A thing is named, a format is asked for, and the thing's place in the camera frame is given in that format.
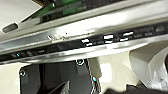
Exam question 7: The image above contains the white plastic bag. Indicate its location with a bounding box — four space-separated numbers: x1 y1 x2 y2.
129 45 168 90

